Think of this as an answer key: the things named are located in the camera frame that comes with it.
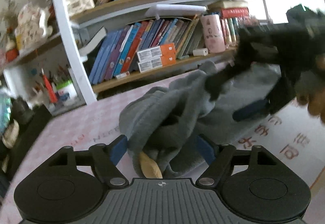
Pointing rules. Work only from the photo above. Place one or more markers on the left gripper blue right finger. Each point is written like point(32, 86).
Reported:
point(218, 157)

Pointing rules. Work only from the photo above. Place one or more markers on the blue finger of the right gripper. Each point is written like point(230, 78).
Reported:
point(252, 110)
point(215, 82)

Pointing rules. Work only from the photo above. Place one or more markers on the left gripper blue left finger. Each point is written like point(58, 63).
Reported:
point(105, 159)

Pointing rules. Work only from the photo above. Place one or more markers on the grey fleece garment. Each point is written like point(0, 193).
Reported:
point(165, 122)

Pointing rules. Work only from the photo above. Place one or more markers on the person right hand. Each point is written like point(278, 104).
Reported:
point(310, 90)

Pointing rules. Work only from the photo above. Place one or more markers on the white power adapter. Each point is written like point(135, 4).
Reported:
point(200, 52)

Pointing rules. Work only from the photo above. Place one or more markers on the pink cartoon desk mat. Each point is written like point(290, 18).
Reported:
point(239, 186)

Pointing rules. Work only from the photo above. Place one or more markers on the orange white medicine box lower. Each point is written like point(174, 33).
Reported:
point(156, 63)

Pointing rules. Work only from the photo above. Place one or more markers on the orange white medicine box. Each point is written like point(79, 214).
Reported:
point(157, 51)
point(156, 63)

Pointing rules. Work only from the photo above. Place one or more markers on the pink cartoon cylinder tin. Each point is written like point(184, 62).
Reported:
point(213, 35)

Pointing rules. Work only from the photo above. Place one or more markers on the orange white medicine box upper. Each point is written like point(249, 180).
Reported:
point(157, 51)

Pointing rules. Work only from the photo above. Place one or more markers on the white jar green lid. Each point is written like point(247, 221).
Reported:
point(67, 93)

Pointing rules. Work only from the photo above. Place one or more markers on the red tassel pendant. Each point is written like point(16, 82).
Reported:
point(48, 86)

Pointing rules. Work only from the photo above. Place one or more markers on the white bar desk lamp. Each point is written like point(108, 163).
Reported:
point(174, 10)

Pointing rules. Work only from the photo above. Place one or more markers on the dark round pot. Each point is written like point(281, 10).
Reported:
point(21, 111)

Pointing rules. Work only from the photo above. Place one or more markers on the red round jar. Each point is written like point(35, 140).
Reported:
point(11, 54)

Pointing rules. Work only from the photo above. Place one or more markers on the floral rabbit figurine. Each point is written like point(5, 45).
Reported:
point(32, 28)

